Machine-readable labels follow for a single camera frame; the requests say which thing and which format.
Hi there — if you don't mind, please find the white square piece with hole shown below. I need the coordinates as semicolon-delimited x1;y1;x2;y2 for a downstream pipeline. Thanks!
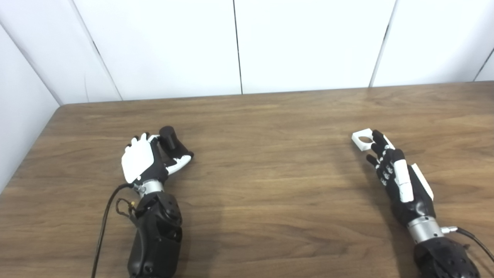
352;128;395;152

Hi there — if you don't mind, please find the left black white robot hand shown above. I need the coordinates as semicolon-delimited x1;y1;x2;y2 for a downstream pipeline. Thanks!
121;132;194;185

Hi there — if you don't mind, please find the left wrist thin wire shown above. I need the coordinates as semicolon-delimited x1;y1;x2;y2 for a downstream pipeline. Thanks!
116;198;136;219

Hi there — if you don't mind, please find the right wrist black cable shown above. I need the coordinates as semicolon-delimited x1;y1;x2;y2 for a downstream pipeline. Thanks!
441;226;494;263

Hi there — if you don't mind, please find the black peg block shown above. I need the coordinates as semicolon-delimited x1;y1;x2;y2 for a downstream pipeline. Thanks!
159;126;193;161

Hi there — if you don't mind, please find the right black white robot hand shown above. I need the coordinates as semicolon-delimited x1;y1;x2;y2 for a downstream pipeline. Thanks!
366;130;436;226

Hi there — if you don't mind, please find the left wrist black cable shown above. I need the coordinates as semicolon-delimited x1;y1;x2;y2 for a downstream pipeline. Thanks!
91;183;135;278

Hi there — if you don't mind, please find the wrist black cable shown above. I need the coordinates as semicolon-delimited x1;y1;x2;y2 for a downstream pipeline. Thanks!
441;226;494;263
91;183;135;278

